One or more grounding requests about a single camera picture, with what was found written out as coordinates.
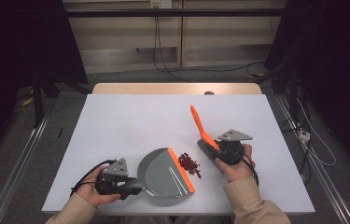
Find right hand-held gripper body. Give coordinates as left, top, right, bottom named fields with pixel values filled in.
left=217, top=128, right=254, bottom=166

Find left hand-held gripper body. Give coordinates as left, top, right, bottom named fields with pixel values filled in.
left=94, top=157, right=130, bottom=196

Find group of red beans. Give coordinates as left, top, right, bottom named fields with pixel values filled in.
left=177, top=151, right=203, bottom=179

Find grey dustpan with orange edge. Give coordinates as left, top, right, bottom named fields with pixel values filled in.
left=136, top=147, right=197, bottom=207

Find orange brush with grey bristles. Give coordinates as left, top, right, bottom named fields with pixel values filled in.
left=189, top=105, right=224, bottom=161

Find person's right hand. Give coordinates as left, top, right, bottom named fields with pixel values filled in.
left=223, top=143, right=257, bottom=184

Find person's left hand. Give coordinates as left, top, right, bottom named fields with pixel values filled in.
left=83, top=165, right=122, bottom=209

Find person's legs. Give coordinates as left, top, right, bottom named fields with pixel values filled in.
left=113, top=215, right=236, bottom=224

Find white table cover board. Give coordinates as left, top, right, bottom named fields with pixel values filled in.
left=41, top=93, right=316, bottom=216

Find wooden table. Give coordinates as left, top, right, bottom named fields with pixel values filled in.
left=91, top=82, right=263, bottom=96

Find black metal stand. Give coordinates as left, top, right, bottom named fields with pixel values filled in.
left=32, top=68, right=93, bottom=129

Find yellow floor tape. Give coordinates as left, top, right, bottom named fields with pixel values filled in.
left=21, top=95, right=35, bottom=108

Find black curtain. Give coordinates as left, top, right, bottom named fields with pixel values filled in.
left=263, top=0, right=350, bottom=180
left=0, top=0, right=89, bottom=164

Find black metal crossbar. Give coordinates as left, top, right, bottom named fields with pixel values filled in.
left=64, top=7, right=289, bottom=19

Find right hand-held gripper black cable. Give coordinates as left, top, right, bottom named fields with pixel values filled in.
left=240, top=153, right=259, bottom=189

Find hand-held gripper black cable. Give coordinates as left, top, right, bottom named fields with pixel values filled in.
left=240, top=153, right=259, bottom=189
left=69, top=159, right=118, bottom=198

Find left hand-held gripper black cable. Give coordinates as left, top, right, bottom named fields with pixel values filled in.
left=69, top=159, right=118, bottom=198

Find bundle of black floor cables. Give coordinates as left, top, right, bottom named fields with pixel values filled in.
left=278, top=70, right=313, bottom=185

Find white cable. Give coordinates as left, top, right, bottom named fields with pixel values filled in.
left=296, top=97, right=338, bottom=167

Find aluminium floor rail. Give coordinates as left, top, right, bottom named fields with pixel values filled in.
left=274, top=93, right=350, bottom=224
left=0, top=112, right=51, bottom=224

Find black wall cable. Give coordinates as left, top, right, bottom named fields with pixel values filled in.
left=156, top=7, right=266, bottom=74
left=151, top=7, right=193, bottom=84

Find white wall socket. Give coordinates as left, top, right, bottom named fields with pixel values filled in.
left=149, top=0, right=174, bottom=9

